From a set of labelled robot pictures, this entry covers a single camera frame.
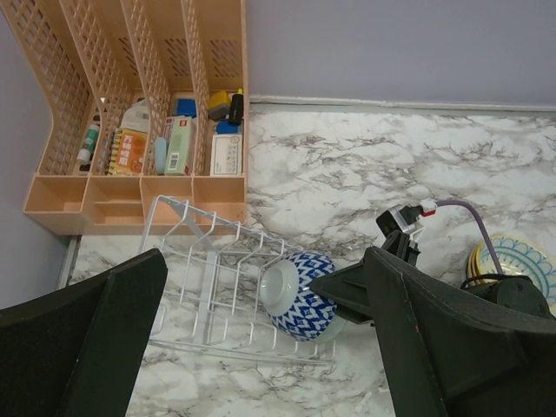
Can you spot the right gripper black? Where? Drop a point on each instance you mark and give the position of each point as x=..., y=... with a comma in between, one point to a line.
x=347, y=288

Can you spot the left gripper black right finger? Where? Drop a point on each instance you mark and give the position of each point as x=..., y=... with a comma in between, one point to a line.
x=448, y=353

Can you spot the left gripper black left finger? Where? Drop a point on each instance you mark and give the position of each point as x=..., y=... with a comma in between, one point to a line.
x=77, y=351

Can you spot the red and blue patterned bowl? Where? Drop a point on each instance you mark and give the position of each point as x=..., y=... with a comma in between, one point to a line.
x=286, y=296

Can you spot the yellow teal patterned bowl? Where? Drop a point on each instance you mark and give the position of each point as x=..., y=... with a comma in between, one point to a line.
x=516, y=257

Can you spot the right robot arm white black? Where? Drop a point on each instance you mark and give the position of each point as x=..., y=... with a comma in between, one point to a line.
x=517, y=295

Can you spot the white card box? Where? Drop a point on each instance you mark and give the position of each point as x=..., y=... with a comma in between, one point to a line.
x=226, y=155

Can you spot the glue stick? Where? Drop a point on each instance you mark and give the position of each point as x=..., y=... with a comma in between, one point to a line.
x=88, y=144

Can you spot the blue small block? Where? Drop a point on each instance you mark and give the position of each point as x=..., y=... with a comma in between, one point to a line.
x=226, y=128

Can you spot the black yellow marker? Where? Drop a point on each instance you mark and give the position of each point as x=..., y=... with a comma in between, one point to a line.
x=236, y=108

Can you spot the light blue tube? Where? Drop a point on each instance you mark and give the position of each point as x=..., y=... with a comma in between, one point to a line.
x=160, y=154

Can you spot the yellow black eraser block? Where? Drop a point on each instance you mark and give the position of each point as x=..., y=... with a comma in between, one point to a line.
x=219, y=105

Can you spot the green staple box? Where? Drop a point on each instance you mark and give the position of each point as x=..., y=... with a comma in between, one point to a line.
x=180, y=133

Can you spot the blue eraser block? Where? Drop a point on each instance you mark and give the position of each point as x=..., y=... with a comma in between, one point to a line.
x=185, y=107

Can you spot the orange plastic file organizer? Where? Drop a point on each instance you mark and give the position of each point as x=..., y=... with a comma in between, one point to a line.
x=130, y=86

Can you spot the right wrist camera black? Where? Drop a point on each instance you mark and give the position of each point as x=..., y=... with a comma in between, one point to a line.
x=405, y=218

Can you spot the white wire dish rack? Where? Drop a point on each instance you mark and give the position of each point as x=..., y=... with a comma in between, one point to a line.
x=211, y=303

